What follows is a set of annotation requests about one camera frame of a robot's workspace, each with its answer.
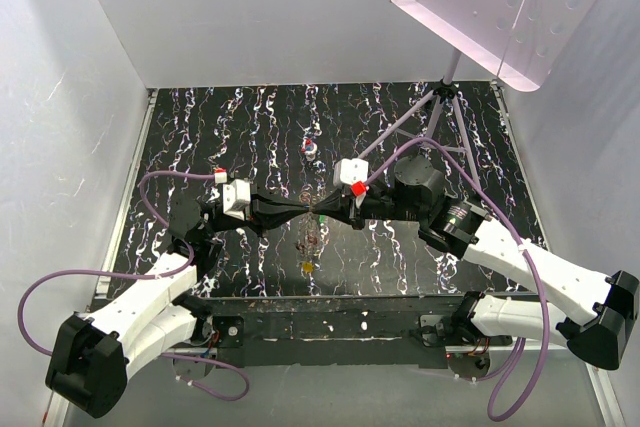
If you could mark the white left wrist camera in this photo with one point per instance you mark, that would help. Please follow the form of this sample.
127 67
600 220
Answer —
236 194

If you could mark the lilac music stand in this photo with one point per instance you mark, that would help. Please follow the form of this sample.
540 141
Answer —
558 54

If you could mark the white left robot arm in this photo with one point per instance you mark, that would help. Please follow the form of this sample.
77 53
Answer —
94 356

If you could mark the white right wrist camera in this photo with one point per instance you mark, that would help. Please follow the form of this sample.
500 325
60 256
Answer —
352 173

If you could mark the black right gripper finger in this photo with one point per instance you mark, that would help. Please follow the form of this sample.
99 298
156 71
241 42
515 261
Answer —
332 203
341 215

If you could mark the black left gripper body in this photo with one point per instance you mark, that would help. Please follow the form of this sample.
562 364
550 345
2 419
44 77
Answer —
221 224

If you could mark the black base board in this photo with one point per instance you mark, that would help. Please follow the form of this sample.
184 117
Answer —
338 330

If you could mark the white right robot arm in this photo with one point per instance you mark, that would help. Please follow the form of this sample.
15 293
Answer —
591 313

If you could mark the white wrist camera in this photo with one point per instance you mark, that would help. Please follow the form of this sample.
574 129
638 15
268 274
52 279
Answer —
352 173
236 194

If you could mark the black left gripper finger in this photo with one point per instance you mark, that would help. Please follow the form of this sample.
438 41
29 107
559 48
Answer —
262 224
268 206

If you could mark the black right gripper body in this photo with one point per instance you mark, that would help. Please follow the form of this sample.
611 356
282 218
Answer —
381 203

